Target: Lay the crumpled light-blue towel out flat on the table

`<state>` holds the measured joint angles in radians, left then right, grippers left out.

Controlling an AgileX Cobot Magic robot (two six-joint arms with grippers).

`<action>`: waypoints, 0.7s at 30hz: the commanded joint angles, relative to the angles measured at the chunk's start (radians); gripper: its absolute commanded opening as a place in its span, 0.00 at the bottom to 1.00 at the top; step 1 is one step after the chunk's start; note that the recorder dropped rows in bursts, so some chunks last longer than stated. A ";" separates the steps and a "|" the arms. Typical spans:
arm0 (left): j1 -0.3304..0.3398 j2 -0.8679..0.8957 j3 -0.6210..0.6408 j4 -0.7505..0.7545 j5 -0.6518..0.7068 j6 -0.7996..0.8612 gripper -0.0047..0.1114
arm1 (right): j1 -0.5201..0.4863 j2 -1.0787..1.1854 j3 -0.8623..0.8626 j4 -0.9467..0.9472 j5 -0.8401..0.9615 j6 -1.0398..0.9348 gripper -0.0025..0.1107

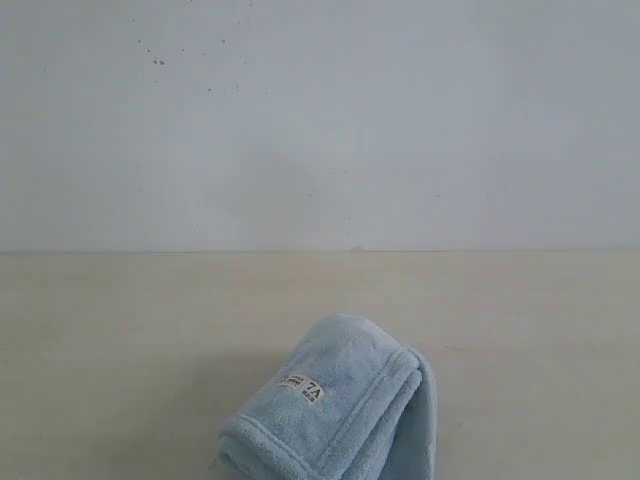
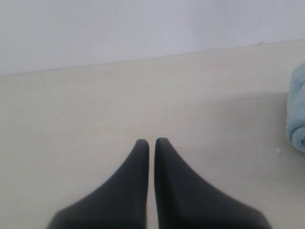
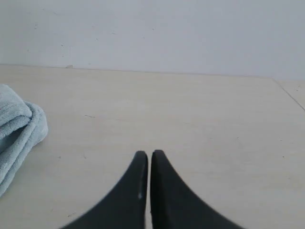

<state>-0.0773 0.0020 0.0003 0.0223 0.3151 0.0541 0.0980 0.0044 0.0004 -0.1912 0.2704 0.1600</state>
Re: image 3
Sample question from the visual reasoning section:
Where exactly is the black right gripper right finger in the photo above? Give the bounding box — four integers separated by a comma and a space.
150, 150, 241, 229

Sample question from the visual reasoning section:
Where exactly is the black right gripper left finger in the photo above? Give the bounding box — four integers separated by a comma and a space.
64, 151, 148, 229

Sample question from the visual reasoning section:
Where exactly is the light blue terry towel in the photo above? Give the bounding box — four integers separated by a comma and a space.
0, 84, 48, 195

